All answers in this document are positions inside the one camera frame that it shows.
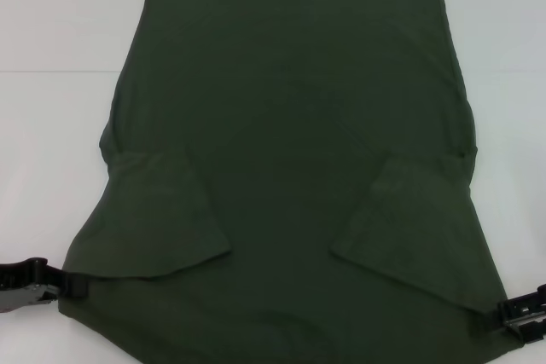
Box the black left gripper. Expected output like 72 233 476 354
0 256 90 310

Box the dark green t-shirt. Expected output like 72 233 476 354
57 0 524 364

